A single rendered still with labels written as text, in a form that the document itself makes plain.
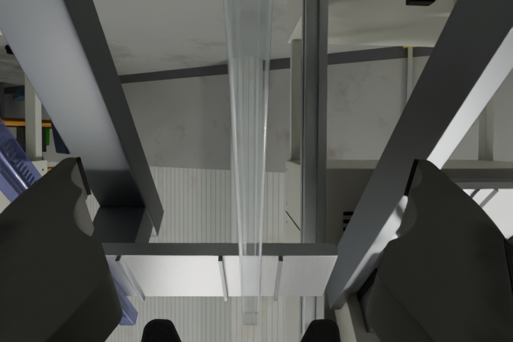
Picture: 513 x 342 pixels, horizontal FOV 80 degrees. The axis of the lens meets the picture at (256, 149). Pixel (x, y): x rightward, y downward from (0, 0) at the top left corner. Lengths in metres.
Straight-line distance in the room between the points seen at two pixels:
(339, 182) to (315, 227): 0.16
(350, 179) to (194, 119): 3.47
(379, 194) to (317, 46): 0.32
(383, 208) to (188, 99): 3.88
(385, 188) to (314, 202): 0.24
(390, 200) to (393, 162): 0.04
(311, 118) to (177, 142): 3.72
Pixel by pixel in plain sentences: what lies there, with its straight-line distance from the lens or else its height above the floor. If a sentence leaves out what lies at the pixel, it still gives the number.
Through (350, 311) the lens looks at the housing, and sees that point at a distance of 0.59.
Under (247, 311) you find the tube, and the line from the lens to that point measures 0.29.
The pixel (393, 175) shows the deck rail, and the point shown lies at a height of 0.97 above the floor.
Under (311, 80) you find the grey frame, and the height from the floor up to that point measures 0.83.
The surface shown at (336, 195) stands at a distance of 0.73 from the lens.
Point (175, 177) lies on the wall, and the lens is 4.29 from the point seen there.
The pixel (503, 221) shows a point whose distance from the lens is 0.49.
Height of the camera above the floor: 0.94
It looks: 2 degrees up
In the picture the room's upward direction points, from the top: 180 degrees counter-clockwise
